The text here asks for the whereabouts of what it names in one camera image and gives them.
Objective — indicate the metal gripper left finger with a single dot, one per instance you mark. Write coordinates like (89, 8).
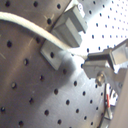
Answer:
(103, 74)

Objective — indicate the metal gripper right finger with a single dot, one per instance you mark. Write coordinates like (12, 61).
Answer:
(114, 56)

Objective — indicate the grey metal cable clip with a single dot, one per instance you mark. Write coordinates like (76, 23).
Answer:
(67, 30)

